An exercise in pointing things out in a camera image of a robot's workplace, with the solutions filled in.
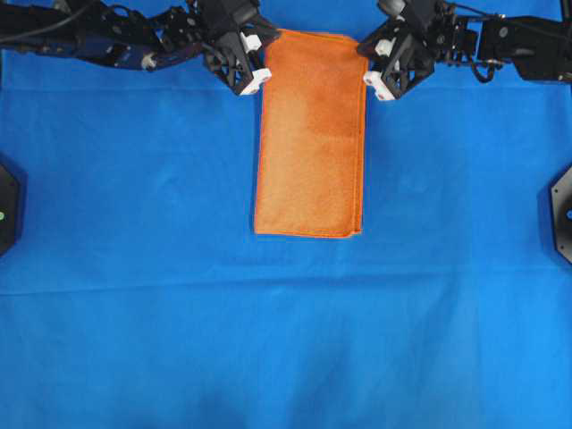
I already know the orange towel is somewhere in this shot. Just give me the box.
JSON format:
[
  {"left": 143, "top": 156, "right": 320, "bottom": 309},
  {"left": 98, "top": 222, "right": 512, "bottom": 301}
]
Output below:
[{"left": 254, "top": 29, "right": 367, "bottom": 239}]

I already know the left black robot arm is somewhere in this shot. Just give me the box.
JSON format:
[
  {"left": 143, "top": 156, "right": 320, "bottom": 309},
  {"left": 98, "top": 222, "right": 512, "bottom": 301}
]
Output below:
[{"left": 1, "top": 1, "right": 281, "bottom": 96}]

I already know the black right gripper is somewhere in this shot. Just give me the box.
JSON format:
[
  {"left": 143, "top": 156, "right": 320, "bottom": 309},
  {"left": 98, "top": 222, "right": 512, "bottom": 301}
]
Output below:
[{"left": 357, "top": 1, "right": 460, "bottom": 101}]

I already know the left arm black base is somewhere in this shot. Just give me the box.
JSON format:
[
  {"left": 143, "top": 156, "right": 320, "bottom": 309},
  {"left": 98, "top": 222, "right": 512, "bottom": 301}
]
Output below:
[{"left": 1, "top": 161, "right": 26, "bottom": 257}]

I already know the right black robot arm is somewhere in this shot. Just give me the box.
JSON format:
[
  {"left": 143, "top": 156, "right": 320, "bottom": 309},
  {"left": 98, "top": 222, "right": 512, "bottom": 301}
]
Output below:
[{"left": 356, "top": 1, "right": 571, "bottom": 101}]

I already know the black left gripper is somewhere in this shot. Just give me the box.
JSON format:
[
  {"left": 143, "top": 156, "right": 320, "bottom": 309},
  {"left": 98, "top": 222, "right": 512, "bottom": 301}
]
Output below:
[{"left": 187, "top": 0, "right": 280, "bottom": 96}]

